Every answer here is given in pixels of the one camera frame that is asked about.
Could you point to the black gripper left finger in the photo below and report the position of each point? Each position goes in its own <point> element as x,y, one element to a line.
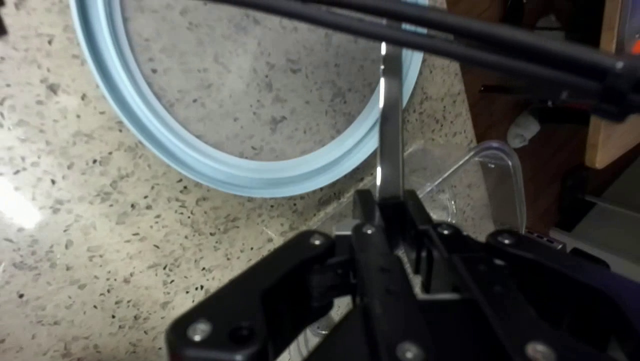
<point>280,302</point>

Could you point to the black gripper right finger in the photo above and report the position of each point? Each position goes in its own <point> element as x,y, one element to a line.
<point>521,302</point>

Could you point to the metal spoon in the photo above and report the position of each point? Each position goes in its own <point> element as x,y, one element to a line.
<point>390,132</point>

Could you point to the clear plastic container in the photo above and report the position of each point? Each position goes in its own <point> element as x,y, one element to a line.
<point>506,181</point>

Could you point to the round clear lid blue rim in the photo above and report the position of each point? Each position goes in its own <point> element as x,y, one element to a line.
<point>167,141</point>

